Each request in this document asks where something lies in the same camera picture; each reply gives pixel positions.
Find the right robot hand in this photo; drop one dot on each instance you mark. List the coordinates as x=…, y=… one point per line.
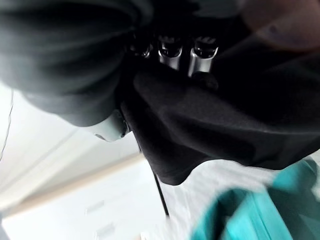
x=62, y=50

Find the black cloth garment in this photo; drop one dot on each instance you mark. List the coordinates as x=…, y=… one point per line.
x=212, y=125

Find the white striped bed sheet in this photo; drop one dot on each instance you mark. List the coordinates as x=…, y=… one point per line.
x=190, y=200

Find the teal cloth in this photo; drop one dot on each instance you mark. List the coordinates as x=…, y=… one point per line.
x=250, y=217

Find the beige wooden rail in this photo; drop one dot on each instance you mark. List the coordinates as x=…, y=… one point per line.
x=75, y=182

